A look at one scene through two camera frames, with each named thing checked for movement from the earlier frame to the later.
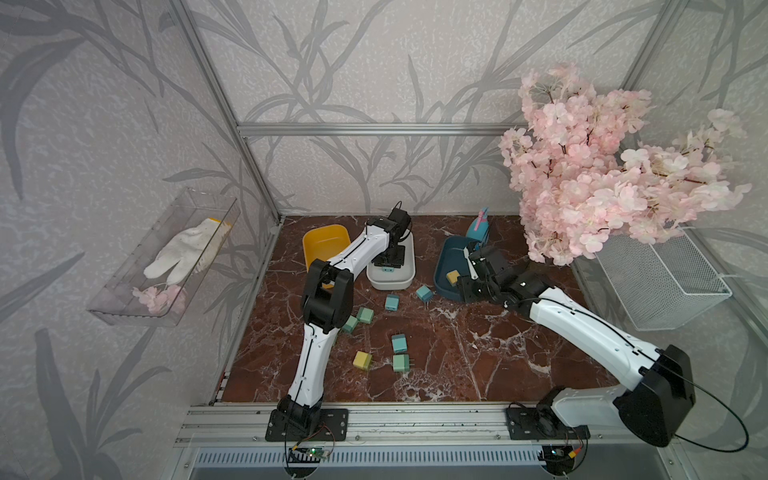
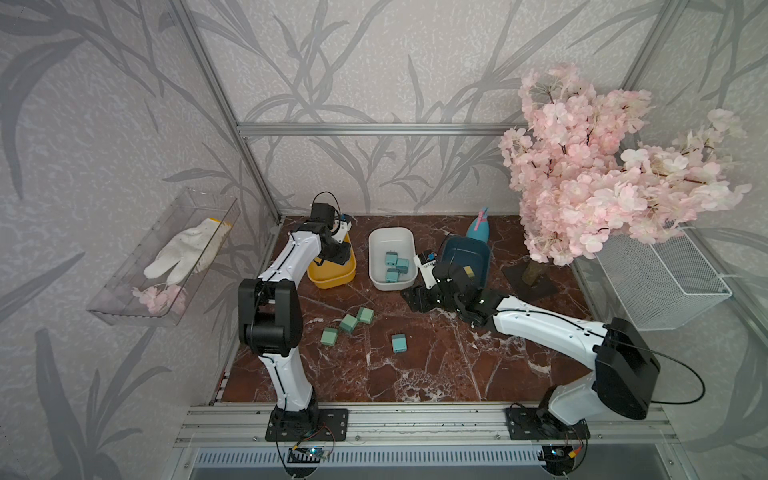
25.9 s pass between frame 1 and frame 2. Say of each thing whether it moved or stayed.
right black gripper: moved
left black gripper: moved
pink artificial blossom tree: stayed
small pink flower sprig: stayed
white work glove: stayed
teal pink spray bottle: stayed
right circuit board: stayed
